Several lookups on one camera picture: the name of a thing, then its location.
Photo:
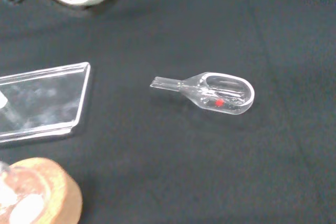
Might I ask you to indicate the clear funnel stand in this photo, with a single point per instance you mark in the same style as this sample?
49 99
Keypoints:
39 98

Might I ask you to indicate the glass weighing funnel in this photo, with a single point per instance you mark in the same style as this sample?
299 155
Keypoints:
210 95

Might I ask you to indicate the round-bottom glass flask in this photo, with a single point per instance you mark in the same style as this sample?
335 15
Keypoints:
15 197

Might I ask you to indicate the black cloth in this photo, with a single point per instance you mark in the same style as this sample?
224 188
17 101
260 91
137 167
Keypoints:
183 169

